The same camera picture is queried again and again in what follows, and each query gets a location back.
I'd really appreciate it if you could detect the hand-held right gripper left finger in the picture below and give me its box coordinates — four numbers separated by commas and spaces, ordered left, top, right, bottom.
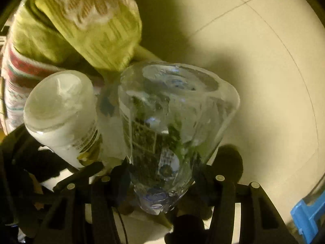
38, 164, 132, 244

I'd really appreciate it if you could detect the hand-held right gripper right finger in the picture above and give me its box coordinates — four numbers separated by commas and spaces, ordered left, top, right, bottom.
193, 163, 299, 244

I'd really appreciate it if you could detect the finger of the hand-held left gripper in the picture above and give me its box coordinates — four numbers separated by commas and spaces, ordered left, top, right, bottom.
52, 161, 104, 192

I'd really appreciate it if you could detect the white plastic bottle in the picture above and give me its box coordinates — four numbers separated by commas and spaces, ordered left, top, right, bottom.
23, 71, 102, 168

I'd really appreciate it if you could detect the clear plastic bottle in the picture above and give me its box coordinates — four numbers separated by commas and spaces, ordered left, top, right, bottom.
118, 61, 240, 215

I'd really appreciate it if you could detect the pink patterned tablecloth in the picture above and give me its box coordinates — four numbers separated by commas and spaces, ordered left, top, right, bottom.
0, 38, 104, 133

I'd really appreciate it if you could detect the blue plastic stool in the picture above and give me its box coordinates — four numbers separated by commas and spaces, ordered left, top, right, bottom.
291, 199, 325, 244

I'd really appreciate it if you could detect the yellow-green cloth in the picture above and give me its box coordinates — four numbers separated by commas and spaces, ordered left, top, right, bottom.
11, 0, 163, 82

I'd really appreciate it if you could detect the black cable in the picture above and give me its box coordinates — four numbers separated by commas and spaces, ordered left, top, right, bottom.
115, 207, 129, 244

